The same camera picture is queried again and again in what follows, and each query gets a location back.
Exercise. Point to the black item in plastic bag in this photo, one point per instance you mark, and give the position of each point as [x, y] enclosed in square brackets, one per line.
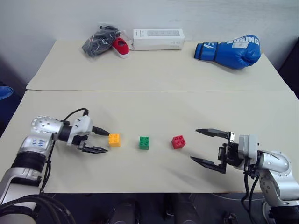
[98, 43]

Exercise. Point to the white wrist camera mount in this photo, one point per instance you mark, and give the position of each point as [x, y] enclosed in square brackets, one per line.
[251, 144]
[82, 126]

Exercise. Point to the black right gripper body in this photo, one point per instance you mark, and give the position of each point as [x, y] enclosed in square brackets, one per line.
[231, 152]

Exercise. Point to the blue boxing glove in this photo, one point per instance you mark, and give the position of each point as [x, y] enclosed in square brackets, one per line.
[233, 52]

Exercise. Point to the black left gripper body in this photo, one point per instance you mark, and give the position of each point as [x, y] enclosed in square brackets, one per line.
[79, 142]

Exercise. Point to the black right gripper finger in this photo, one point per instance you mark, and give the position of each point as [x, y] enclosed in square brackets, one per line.
[216, 133]
[212, 165]

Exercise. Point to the green toy brick cube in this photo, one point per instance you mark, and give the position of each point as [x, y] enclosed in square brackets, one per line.
[144, 142]

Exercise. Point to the yellow toy brick cube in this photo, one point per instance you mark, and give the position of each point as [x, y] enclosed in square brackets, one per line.
[114, 140]

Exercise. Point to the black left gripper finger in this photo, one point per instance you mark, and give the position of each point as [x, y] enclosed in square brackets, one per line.
[101, 131]
[95, 150]

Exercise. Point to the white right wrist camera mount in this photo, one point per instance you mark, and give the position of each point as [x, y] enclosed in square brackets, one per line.
[251, 144]

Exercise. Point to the red toy brick cube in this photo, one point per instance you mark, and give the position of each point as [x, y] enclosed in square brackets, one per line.
[178, 142]

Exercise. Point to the blue round object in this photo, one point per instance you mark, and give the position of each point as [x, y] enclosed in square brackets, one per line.
[5, 92]

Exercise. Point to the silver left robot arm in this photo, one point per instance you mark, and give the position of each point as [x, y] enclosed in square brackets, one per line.
[44, 126]

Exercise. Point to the white cardboard box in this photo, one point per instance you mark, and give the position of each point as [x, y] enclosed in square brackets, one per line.
[158, 40]

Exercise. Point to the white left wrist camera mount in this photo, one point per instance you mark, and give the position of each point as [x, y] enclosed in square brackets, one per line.
[82, 126]

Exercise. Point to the red slip-on shoe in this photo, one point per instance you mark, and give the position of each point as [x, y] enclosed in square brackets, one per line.
[121, 47]

